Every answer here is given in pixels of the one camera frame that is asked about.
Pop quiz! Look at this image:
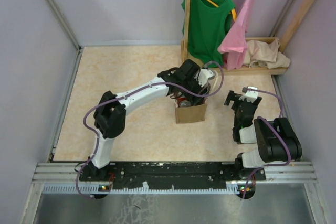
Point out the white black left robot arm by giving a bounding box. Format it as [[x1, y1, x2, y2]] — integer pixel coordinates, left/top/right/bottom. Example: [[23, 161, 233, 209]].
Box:
[[89, 60, 215, 180]]

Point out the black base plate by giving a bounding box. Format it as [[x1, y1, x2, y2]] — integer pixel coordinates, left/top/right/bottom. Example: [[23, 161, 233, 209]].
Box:
[[79, 162, 253, 190]]

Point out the red can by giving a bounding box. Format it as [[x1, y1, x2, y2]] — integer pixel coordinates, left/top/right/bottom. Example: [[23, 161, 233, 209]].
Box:
[[175, 92, 187, 104]]

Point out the green tank top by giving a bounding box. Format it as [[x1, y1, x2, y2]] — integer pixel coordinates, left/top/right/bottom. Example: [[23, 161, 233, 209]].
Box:
[[188, 0, 235, 66]]

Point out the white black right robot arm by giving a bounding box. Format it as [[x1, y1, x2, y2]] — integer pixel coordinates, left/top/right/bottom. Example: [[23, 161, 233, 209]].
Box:
[[224, 87, 302, 180]]

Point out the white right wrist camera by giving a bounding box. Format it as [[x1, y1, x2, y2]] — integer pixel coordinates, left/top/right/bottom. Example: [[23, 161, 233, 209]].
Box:
[[239, 86, 258, 103]]

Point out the brown canvas bag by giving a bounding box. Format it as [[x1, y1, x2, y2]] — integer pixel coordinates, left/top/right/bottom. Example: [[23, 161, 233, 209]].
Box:
[[172, 69, 220, 124]]

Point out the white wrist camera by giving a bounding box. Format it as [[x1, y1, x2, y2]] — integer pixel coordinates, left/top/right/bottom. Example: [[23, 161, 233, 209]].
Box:
[[239, 86, 258, 103], [194, 69, 217, 87]]

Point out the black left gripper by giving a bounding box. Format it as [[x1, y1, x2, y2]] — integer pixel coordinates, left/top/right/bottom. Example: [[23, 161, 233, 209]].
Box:
[[182, 74, 211, 107]]

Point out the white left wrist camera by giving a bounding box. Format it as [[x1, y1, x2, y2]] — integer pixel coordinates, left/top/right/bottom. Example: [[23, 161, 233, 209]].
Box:
[[194, 69, 217, 87]]

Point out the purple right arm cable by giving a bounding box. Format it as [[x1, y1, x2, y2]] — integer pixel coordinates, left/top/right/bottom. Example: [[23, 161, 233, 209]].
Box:
[[241, 89, 292, 200]]

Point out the purple can front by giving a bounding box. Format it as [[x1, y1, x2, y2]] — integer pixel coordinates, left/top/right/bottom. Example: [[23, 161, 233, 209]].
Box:
[[178, 100, 192, 108]]

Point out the pink shirt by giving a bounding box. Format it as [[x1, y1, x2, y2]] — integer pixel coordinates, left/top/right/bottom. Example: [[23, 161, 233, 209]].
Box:
[[217, 0, 255, 70]]

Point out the beige crumpled cloth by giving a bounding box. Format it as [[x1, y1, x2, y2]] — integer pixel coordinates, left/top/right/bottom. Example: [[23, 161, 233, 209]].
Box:
[[243, 38, 291, 69]]

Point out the wooden clothes rack frame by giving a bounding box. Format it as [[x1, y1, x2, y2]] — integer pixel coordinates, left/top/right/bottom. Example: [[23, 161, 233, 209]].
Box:
[[181, 0, 315, 76]]

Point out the aluminium rail frame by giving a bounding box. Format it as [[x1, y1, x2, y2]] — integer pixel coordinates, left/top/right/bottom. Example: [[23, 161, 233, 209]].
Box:
[[32, 162, 317, 197]]

